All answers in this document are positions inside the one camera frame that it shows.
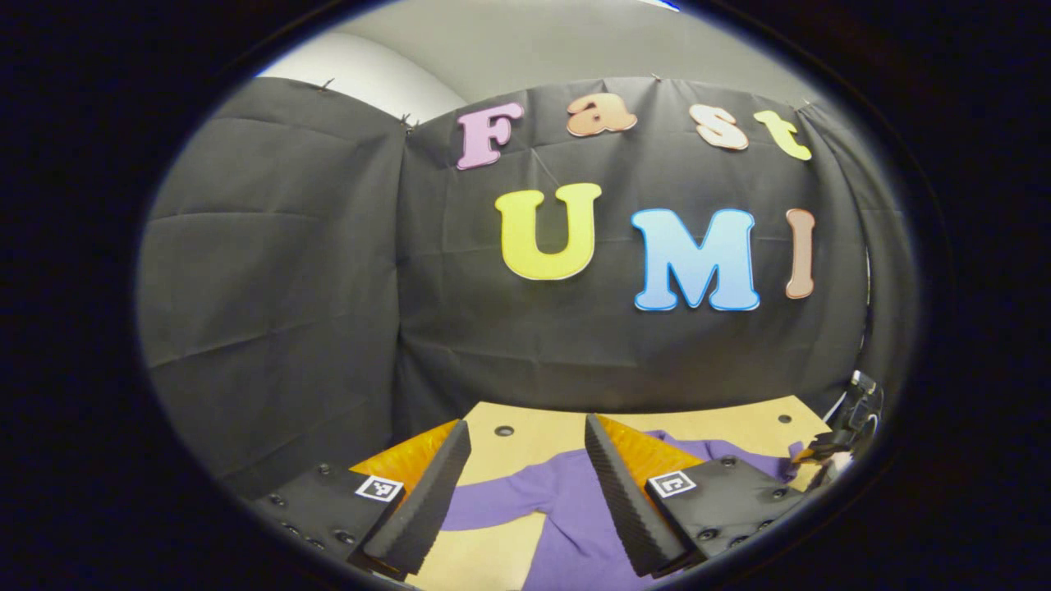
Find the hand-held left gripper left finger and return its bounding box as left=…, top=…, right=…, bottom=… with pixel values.
left=250, top=419, right=473, bottom=583

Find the purple button shirt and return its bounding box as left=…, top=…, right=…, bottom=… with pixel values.
left=439, top=429, right=810, bottom=591

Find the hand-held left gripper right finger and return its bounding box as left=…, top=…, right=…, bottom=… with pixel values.
left=585, top=413, right=810, bottom=580

